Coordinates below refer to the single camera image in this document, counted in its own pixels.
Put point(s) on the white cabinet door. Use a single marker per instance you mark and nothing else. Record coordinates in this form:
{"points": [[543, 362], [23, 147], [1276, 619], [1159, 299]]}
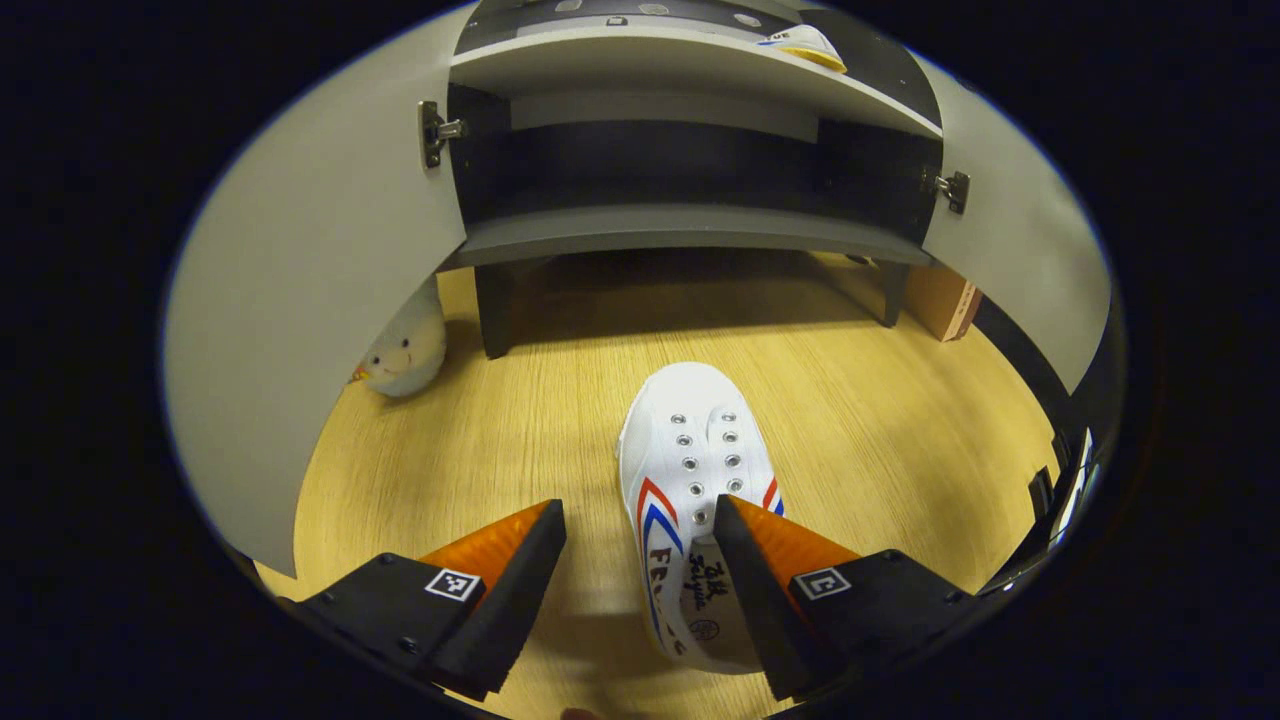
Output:
{"points": [[1030, 250], [300, 300]]}

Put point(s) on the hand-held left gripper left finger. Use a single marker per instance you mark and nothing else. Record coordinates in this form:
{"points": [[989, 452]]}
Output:
{"points": [[520, 585]]}

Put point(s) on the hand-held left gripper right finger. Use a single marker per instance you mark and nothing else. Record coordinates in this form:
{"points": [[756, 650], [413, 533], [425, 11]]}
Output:
{"points": [[760, 610]]}

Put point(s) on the white and grey shoe cabinet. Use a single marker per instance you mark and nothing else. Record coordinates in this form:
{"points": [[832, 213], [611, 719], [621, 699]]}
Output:
{"points": [[680, 230]]}

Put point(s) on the brown cardboard box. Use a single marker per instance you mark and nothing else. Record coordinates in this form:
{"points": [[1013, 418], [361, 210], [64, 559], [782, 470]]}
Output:
{"points": [[945, 300]]}

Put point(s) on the white striped canvas shoe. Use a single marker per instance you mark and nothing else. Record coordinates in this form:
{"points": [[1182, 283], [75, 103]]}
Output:
{"points": [[810, 45], [690, 420]]}

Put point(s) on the white plush toy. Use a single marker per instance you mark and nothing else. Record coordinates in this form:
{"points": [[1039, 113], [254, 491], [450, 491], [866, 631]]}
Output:
{"points": [[410, 350]]}

